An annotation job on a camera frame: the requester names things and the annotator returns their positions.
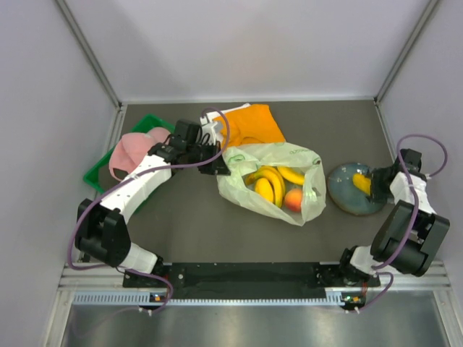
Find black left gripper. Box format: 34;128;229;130
186;140;231;176

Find green avocado print plastic bag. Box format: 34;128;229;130
217;142;326;226

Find yellow banana bunch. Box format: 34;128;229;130
277;166;305;186
244;166;286;208

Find peach fruit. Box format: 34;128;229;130
284;188;303;213

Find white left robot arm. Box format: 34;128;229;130
68;116;230;287

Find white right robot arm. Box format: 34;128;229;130
328;149;450;286

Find dark teal plate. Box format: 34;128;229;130
326;163;386;216

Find white paper sheet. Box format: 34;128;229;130
198;103;251;147

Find orange folded cloth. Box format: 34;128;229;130
223;104;286;147

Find pink cap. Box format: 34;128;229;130
109;127;171;181

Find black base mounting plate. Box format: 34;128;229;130
122;261;379;300

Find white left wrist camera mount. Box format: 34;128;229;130
200;111;224;145

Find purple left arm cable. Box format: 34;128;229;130
68;106;231;314

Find aluminium frame rail right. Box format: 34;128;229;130
374;0;441;106

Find aluminium frame rail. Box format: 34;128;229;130
54;0;122;109
374;0;441;106

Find white slotted cable duct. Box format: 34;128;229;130
72;291;365;307

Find aluminium frame rail left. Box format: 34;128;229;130
54;0;122;109

